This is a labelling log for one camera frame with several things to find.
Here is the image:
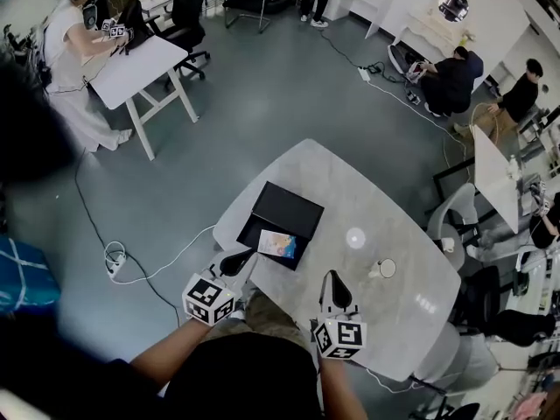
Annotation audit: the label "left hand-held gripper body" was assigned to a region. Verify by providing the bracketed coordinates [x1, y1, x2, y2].
[181, 248, 259, 327]

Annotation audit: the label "long white floor cable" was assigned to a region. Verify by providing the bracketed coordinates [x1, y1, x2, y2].
[366, 79, 472, 179]

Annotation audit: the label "blue bag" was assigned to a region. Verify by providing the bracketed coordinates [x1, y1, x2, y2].
[0, 235, 62, 315]

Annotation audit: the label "black floor cable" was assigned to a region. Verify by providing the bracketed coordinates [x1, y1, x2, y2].
[73, 149, 183, 330]

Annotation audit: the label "person's right forearm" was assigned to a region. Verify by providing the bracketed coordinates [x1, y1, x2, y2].
[318, 355, 369, 420]

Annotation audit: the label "person's black shirt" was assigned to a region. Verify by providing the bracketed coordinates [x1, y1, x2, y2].
[164, 332, 323, 420]

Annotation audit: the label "white shell chair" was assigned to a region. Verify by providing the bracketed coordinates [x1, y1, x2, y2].
[425, 182, 481, 272]
[413, 320, 501, 394]

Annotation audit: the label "white dresser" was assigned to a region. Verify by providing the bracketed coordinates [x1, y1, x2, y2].
[392, 10, 474, 63]

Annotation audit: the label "black bag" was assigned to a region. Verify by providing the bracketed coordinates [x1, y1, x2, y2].
[114, 0, 153, 55]

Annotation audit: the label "person's left forearm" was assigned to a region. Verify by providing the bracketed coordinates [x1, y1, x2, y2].
[129, 316, 212, 389]

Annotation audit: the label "small white round cup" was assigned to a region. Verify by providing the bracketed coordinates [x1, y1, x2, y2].
[367, 257, 397, 280]

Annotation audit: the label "person's camouflage trousers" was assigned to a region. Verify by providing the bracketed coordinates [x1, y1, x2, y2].
[204, 290, 310, 352]

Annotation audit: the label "white trestle desk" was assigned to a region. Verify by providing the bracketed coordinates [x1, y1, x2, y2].
[86, 34, 200, 162]

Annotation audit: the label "colourful box of bandages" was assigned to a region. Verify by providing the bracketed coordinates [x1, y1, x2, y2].
[256, 228, 298, 260]

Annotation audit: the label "black box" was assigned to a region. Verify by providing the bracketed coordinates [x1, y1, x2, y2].
[235, 180, 326, 272]

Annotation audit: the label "white square table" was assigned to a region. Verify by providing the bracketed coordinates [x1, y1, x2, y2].
[471, 124, 522, 235]

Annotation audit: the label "black office chair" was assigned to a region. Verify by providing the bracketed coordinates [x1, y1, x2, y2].
[146, 0, 212, 92]

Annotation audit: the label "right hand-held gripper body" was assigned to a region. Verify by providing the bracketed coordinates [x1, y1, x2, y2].
[311, 273, 368, 361]

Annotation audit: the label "round wall mirror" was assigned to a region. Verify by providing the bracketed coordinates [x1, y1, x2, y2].
[437, 0, 471, 24]

